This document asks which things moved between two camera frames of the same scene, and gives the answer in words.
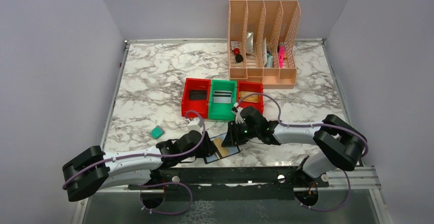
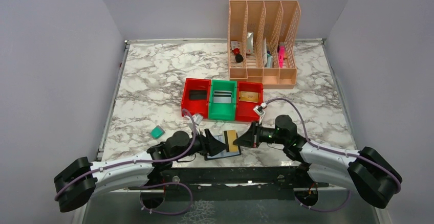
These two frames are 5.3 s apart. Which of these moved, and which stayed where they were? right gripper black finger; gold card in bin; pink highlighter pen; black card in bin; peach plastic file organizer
Moved: right gripper black finger
Stayed: black card in bin; gold card in bin; pink highlighter pen; peach plastic file organizer
